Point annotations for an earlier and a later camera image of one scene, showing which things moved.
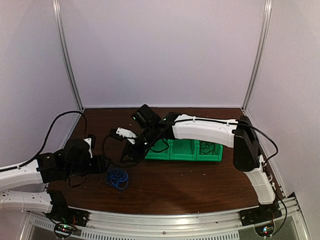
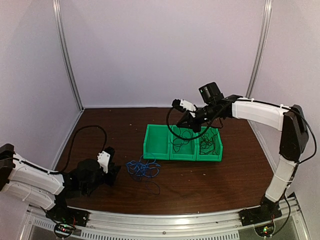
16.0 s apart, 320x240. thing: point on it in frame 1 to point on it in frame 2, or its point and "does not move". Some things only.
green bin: [206, 151] does not move
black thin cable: [206, 147] does not move
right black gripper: [137, 153] to [191, 124]
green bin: [160, 150] does not move
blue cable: [116, 177] to [146, 166]
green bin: [183, 149] does not move
